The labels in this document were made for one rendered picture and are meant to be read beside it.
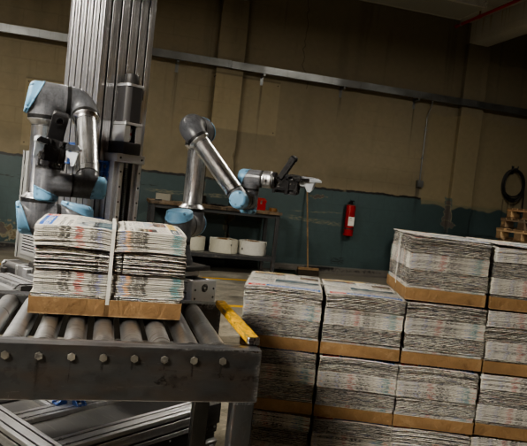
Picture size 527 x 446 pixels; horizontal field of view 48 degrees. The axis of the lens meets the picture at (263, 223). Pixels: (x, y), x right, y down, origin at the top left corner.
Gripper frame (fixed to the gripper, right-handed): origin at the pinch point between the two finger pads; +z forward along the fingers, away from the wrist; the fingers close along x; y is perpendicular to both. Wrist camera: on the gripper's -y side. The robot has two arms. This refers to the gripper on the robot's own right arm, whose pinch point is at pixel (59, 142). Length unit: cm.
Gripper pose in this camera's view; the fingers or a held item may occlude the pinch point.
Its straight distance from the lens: 170.7
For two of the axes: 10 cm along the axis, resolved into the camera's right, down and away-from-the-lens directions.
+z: 4.0, 1.0, -9.1
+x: -8.9, -2.1, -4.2
